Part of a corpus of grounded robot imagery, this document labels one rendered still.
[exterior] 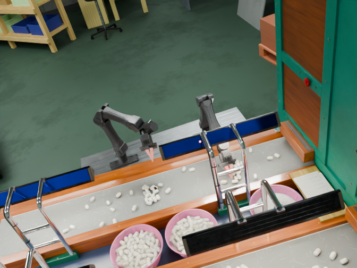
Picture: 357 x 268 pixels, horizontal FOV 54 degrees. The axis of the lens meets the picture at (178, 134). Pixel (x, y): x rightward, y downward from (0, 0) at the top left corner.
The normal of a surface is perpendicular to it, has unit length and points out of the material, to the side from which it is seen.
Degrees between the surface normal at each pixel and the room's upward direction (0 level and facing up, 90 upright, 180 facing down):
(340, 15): 90
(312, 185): 0
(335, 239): 0
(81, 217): 0
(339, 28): 90
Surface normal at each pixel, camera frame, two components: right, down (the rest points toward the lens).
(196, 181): -0.20, -0.77
